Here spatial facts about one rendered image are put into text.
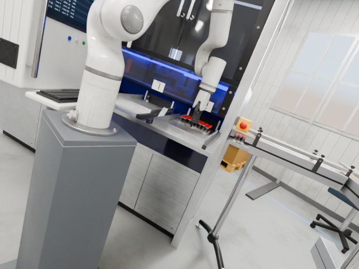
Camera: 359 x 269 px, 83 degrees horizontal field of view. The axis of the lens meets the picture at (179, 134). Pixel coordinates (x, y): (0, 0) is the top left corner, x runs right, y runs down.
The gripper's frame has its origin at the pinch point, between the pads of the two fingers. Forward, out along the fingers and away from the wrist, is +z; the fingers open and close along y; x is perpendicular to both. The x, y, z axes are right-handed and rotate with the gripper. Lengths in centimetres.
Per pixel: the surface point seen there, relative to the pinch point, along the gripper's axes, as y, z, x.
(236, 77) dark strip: -18.8, -27.9, 8.9
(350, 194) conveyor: -23, 8, 88
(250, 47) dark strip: -18.7, -44.9, 9.8
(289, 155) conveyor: -30, 3, 55
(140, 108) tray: 7.7, 5.3, -28.8
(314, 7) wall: -298, -189, 46
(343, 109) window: -256, -54, 140
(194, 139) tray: 18.9, 5.2, 7.5
